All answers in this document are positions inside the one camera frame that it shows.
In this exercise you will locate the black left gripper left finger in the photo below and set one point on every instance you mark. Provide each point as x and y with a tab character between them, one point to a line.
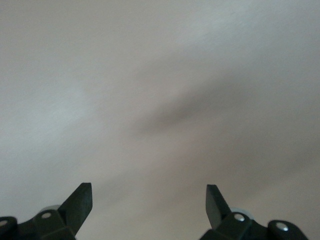
72	210

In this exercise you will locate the brown table mat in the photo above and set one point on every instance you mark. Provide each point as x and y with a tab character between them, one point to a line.
125	75

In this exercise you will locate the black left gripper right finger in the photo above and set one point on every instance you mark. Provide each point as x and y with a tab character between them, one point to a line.
215	207

